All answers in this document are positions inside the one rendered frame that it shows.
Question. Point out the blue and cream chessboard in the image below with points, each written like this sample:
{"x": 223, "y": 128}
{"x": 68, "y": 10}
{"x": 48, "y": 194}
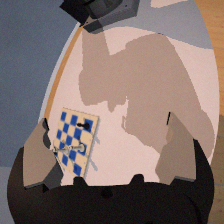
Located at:
{"x": 68, "y": 133}

